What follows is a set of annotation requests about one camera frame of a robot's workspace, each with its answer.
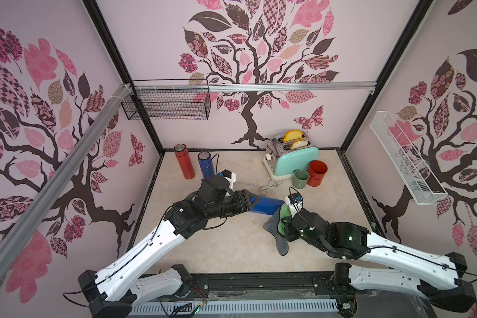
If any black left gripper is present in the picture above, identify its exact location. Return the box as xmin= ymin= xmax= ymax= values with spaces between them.
xmin=205 ymin=189 xmax=258 ymax=219

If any green and grey cloth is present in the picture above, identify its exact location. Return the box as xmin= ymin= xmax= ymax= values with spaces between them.
xmin=263 ymin=204 xmax=292 ymax=256

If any dark blue thermos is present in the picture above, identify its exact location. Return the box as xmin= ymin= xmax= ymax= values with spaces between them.
xmin=250 ymin=196 xmax=284 ymax=215

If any red thermos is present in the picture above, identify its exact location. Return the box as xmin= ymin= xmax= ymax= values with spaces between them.
xmin=174 ymin=143 xmax=196 ymax=180

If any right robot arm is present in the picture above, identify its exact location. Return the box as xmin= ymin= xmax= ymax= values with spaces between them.
xmin=277 ymin=209 xmax=476 ymax=313

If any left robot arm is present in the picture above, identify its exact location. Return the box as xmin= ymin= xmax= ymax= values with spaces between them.
xmin=78 ymin=174 xmax=260 ymax=317

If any green cup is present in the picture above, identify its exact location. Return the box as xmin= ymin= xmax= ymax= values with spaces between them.
xmin=291 ymin=169 xmax=310 ymax=189

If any mint green toaster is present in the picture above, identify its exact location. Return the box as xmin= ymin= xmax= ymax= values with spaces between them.
xmin=262 ymin=132 xmax=319 ymax=180

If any red cup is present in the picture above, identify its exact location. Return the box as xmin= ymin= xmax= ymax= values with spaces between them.
xmin=307 ymin=160 xmax=328 ymax=187

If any pale bread slice front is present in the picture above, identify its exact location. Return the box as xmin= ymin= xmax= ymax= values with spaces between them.
xmin=290 ymin=139 xmax=309 ymax=150

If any yellow bread slice back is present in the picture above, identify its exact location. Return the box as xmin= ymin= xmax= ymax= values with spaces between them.
xmin=282 ymin=130 xmax=303 ymax=143

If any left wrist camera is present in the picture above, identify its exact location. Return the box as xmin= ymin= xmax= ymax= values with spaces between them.
xmin=219 ymin=170 xmax=237 ymax=190

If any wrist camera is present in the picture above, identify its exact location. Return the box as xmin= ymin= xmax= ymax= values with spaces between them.
xmin=285 ymin=193 xmax=303 ymax=217
xmin=219 ymin=170 xmax=237 ymax=190

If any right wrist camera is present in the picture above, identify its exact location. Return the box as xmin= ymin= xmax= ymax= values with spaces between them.
xmin=285 ymin=193 xmax=303 ymax=217

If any white slotted cable duct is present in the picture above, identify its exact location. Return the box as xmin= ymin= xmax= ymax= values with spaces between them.
xmin=129 ymin=299 xmax=338 ymax=317

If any black wire basket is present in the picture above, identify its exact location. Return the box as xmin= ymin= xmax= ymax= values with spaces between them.
xmin=121 ymin=76 xmax=211 ymax=120

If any aluminium rail back wall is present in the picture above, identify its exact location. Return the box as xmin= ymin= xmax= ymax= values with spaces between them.
xmin=135 ymin=82 xmax=377 ymax=93

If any aluminium rail wall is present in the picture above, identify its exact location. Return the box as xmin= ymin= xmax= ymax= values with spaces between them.
xmin=0 ymin=83 xmax=133 ymax=281
xmin=135 ymin=82 xmax=377 ymax=93

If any white wire basket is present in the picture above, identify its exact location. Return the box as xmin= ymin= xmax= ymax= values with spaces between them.
xmin=370 ymin=111 xmax=449 ymax=205

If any aluminium rail left wall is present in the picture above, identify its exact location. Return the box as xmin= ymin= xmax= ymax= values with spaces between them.
xmin=0 ymin=83 xmax=133 ymax=281

